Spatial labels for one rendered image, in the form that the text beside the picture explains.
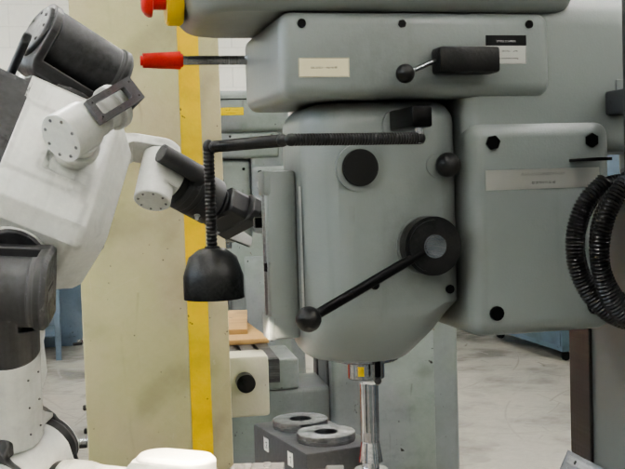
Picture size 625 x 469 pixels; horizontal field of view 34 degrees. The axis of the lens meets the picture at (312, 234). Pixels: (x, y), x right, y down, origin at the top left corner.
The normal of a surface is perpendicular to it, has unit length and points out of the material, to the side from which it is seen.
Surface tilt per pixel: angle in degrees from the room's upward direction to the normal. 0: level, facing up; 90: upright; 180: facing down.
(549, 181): 90
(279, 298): 90
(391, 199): 90
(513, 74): 90
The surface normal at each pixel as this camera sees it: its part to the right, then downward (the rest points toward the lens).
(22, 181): 0.48, -0.51
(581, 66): 0.24, 0.04
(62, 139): -0.52, 0.48
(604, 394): -0.97, 0.04
